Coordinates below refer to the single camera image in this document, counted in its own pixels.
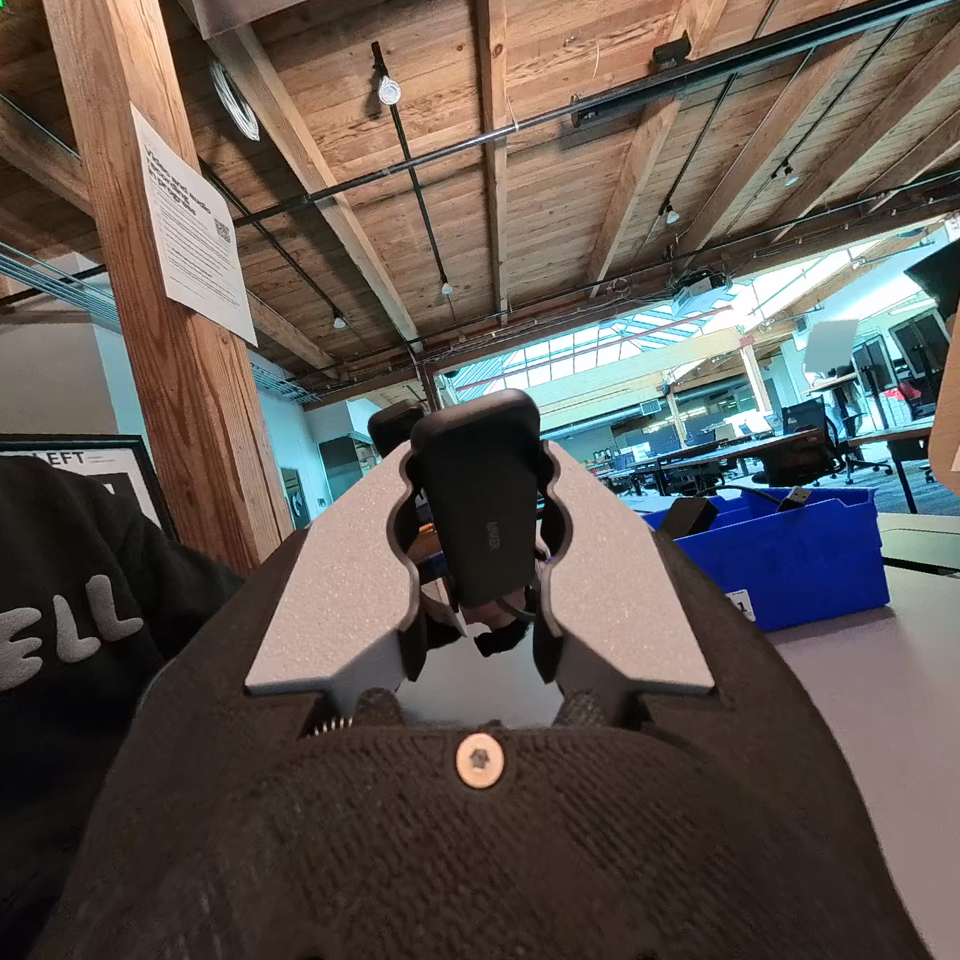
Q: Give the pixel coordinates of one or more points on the blue plastic bin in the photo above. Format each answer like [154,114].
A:
[787,570]

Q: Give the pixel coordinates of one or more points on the black office chair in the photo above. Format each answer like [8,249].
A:
[806,427]

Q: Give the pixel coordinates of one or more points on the ceiling projector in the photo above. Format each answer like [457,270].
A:
[697,296]

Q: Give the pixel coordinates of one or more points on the black charger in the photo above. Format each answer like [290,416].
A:
[795,499]

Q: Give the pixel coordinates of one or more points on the long office desk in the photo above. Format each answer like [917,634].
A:
[750,444]

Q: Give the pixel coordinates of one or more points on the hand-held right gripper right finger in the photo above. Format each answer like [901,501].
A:
[630,600]

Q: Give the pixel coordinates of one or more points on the white paper notice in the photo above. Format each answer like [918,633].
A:
[195,225]

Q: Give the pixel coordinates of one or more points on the row of black monitors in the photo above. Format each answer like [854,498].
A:
[922,345]

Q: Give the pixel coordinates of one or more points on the white track spotlight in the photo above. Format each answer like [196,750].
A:
[388,91]

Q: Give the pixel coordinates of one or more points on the slim black usb hub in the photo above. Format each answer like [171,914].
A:
[480,487]

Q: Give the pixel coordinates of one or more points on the framed marker poster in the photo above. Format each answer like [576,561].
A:
[112,469]

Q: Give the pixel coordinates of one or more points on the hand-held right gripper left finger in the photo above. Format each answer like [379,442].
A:
[330,585]

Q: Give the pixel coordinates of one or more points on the person's black sweatshirt torso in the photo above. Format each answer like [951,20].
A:
[75,712]

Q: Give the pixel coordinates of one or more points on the large black usb hub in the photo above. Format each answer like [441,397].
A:
[686,516]

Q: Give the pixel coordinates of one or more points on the wooden support post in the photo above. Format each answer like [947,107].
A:
[187,420]

